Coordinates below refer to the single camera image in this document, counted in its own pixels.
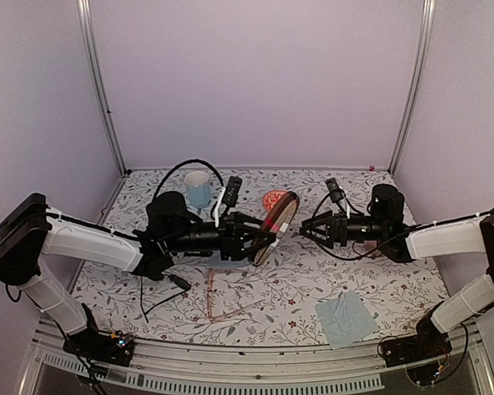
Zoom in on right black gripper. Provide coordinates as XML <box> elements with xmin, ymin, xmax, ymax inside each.
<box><xmin>300</xmin><ymin>211</ymin><xmax>388</xmax><ymax>250</ymax></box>

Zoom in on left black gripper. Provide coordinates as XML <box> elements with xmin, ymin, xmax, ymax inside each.
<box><xmin>165</xmin><ymin>211</ymin><xmax>277</xmax><ymax>261</ymax></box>

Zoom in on brown striped glasses case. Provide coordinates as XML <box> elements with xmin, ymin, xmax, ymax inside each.
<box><xmin>249</xmin><ymin>192</ymin><xmax>300</xmax><ymax>267</ymax></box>

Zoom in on blue cleaning cloth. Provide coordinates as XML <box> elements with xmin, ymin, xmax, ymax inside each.
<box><xmin>315</xmin><ymin>291</ymin><xmax>379</xmax><ymax>350</ymax></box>
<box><xmin>207</xmin><ymin>254</ymin><xmax>251</xmax><ymax>270</ymax></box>

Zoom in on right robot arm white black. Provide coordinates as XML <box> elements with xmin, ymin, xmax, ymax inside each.
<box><xmin>300</xmin><ymin>184</ymin><xmax>494</xmax><ymax>359</ymax></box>

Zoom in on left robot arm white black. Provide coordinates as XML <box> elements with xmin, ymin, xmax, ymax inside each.
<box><xmin>0</xmin><ymin>191</ymin><xmax>277</xmax><ymax>357</ymax></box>

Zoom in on black sunglasses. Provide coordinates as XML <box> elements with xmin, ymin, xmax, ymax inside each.
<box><xmin>140</xmin><ymin>272</ymin><xmax>192</xmax><ymax>323</ymax></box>

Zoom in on red patterned small bowl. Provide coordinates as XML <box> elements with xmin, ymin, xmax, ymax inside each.
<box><xmin>263</xmin><ymin>190</ymin><xmax>293</xmax><ymax>212</ymax></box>

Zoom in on pink translucent plastic cup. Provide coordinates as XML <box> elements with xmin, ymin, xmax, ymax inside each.
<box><xmin>361</xmin><ymin>241</ymin><xmax>385</xmax><ymax>259</ymax></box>

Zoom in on floral patterned table mat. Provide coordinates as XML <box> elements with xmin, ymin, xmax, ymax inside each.
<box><xmin>73</xmin><ymin>170</ymin><xmax>448</xmax><ymax>346</ymax></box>

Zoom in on light blue paper cup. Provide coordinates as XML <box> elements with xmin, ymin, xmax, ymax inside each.
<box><xmin>184</xmin><ymin>170</ymin><xmax>212</xmax><ymax>209</ymax></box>

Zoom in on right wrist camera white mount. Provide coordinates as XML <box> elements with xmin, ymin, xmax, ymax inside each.
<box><xmin>325</xmin><ymin>178</ymin><xmax>351</xmax><ymax>219</ymax></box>

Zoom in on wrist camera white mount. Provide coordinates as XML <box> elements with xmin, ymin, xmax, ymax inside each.
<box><xmin>213</xmin><ymin>176</ymin><xmax>242</xmax><ymax>227</ymax></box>
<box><xmin>325</xmin><ymin>178</ymin><xmax>351</xmax><ymax>219</ymax></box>

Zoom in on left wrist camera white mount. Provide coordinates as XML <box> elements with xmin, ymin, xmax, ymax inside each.
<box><xmin>213</xmin><ymin>176</ymin><xmax>242</xmax><ymax>227</ymax></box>

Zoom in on clear pink frame glasses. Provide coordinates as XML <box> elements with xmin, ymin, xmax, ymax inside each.
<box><xmin>206</xmin><ymin>268</ymin><xmax>265</xmax><ymax>323</ymax></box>

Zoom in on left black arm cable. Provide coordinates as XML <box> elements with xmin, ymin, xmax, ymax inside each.
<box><xmin>154</xmin><ymin>159</ymin><xmax>226</xmax><ymax>215</ymax></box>

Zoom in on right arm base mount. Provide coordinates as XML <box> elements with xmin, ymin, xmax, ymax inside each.
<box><xmin>377</xmin><ymin>313</ymin><xmax>452</xmax><ymax>387</ymax></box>

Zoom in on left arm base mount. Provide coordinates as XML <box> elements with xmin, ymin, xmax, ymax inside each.
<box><xmin>63</xmin><ymin>323</ymin><xmax>134</xmax><ymax>367</ymax></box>

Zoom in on right aluminium frame post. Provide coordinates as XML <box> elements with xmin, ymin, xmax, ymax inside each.
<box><xmin>388</xmin><ymin>0</ymin><xmax>436</xmax><ymax>178</ymax></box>

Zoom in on aluminium frame post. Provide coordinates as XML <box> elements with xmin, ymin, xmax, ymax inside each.
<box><xmin>77</xmin><ymin>0</ymin><xmax>128</xmax><ymax>176</ymax></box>
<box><xmin>388</xmin><ymin>0</ymin><xmax>436</xmax><ymax>178</ymax></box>

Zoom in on left aluminium frame post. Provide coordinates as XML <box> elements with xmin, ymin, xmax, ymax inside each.
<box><xmin>77</xmin><ymin>0</ymin><xmax>128</xmax><ymax>176</ymax></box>

